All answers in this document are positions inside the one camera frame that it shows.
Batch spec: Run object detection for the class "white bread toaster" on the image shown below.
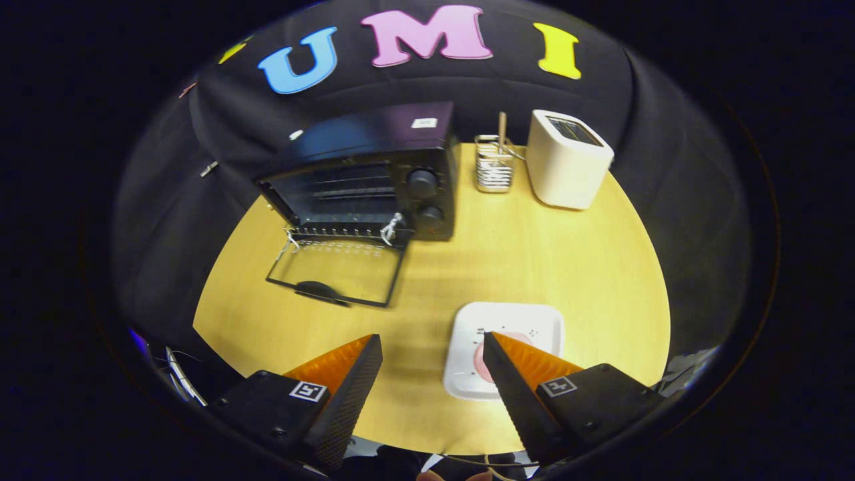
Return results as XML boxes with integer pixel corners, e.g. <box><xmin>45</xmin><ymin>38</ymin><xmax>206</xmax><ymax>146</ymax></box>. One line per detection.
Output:
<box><xmin>526</xmin><ymin>109</ymin><xmax>615</xmax><ymax>211</ymax></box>

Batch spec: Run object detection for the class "white cord tie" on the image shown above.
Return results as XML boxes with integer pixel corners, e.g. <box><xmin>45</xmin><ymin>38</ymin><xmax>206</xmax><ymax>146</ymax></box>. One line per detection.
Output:
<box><xmin>379</xmin><ymin>212</ymin><xmax>406</xmax><ymax>245</ymax></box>
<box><xmin>275</xmin><ymin>227</ymin><xmax>301</xmax><ymax>263</ymax></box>

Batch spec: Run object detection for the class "clear wire utensil holder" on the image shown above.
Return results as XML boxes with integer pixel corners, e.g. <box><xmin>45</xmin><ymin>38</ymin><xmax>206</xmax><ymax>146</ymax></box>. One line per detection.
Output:
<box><xmin>474</xmin><ymin>134</ymin><xmax>516</xmax><ymax>194</ymax></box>

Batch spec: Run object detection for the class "white square plate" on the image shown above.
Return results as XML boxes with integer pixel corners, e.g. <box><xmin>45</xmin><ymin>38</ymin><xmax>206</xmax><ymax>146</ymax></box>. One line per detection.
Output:
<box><xmin>443</xmin><ymin>301</ymin><xmax>566</xmax><ymax>402</ymax></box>

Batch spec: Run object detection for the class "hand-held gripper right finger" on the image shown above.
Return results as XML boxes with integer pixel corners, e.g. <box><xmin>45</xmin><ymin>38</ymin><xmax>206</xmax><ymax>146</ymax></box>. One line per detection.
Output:
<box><xmin>482</xmin><ymin>331</ymin><xmax>665</xmax><ymax>465</ymax></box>

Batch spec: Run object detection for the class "black toaster oven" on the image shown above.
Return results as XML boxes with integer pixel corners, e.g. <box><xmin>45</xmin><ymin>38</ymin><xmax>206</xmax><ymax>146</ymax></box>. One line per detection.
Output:
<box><xmin>256</xmin><ymin>100</ymin><xmax>462</xmax><ymax>309</ymax></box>

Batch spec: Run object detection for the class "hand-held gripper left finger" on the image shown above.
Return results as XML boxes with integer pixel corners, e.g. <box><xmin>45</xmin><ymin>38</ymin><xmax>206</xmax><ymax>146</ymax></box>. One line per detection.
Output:
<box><xmin>212</xmin><ymin>333</ymin><xmax>384</xmax><ymax>472</ymax></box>

